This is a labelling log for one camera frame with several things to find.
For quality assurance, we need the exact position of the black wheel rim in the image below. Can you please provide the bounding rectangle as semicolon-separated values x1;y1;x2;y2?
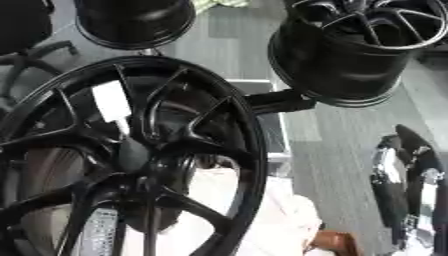
71;0;198;51

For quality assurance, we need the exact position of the black wheel stand bracket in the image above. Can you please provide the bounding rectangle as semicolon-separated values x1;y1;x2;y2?
243;89;319;115

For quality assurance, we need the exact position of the black spoked wheel on stand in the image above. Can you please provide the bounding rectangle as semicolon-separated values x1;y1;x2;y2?
266;0;448;109

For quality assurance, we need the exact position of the brown leather object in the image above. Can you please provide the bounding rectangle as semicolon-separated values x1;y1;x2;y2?
306;230;364;256

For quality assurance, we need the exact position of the black office chair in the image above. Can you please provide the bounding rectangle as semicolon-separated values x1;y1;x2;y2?
0;0;81;104

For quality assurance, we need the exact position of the large black spoked wheel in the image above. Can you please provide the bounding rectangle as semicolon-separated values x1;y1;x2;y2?
0;54;272;256

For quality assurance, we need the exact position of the white cloth bundle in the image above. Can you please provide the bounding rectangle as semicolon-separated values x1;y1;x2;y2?
120;166;324;256

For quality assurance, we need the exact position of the grey perforated panel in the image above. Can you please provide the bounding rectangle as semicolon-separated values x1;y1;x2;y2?
73;207;123;256

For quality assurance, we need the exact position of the green white checked cloth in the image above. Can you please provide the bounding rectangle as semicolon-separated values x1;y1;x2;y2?
192;0;254;14

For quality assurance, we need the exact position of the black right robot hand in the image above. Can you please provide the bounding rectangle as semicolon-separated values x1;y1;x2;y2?
369;123;448;248

